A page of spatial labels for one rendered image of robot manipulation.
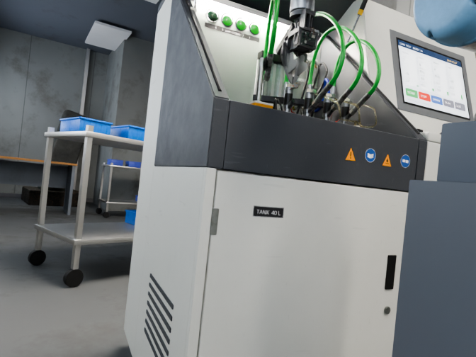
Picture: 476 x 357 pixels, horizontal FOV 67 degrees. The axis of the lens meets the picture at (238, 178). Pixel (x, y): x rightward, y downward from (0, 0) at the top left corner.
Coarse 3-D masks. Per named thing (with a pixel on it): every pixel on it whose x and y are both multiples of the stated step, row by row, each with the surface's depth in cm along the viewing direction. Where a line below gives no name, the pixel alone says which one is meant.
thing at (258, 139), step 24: (240, 120) 83; (264, 120) 86; (288, 120) 89; (312, 120) 92; (240, 144) 84; (264, 144) 86; (288, 144) 89; (312, 144) 92; (336, 144) 95; (360, 144) 99; (384, 144) 102; (408, 144) 106; (240, 168) 84; (264, 168) 86; (288, 168) 89; (312, 168) 92; (336, 168) 96; (360, 168) 99; (384, 168) 103
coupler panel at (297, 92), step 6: (312, 54) 155; (318, 54) 157; (318, 60) 157; (306, 72) 154; (300, 78) 153; (312, 78) 156; (294, 84) 152; (300, 84) 150; (294, 90) 152; (300, 90) 153; (306, 90) 155; (294, 96) 152; (300, 96) 154; (294, 108) 151; (300, 114) 154
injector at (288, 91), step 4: (288, 88) 118; (288, 92) 118; (292, 92) 118; (284, 96) 119; (288, 96) 117; (292, 96) 118; (284, 100) 118; (288, 100) 117; (292, 100) 116; (284, 104) 118; (288, 104) 117; (292, 104) 116; (284, 108) 119; (288, 108) 118
